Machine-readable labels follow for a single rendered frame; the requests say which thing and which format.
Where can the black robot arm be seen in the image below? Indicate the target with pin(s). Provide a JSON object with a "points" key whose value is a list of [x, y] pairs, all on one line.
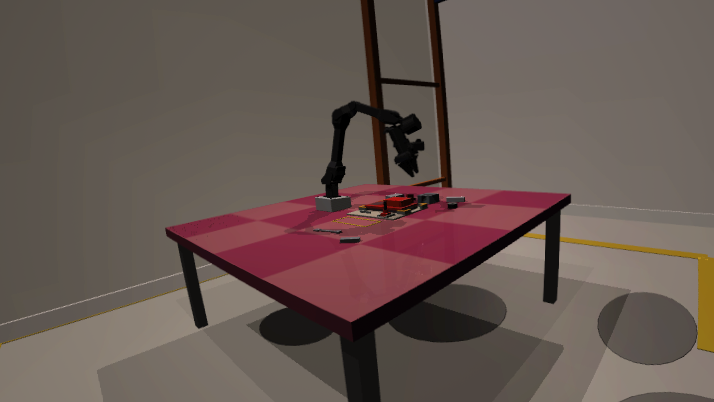
{"points": [[341, 118]]}

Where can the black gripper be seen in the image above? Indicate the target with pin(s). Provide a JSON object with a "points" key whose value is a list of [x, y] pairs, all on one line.
{"points": [[407, 159]]}

